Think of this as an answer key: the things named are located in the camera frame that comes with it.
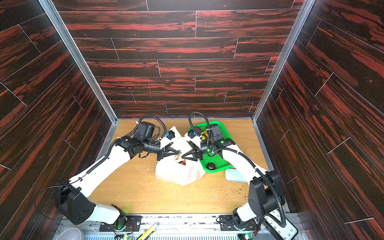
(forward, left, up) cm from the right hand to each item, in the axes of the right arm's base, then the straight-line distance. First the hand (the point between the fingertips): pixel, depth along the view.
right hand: (185, 151), depth 77 cm
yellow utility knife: (-36, +18, -18) cm, 44 cm away
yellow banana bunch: (+3, -10, +12) cm, 16 cm away
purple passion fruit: (+26, -6, -10) cm, 28 cm away
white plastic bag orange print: (-8, +4, -5) cm, 10 cm away
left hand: (-2, +3, +4) cm, 5 cm away
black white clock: (-31, -50, -19) cm, 62 cm away
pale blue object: (-3, -28, -20) cm, 34 cm away
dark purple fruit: (0, -14, -16) cm, 21 cm away
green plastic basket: (+7, -19, -20) cm, 29 cm away
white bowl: (-37, +50, -13) cm, 64 cm away
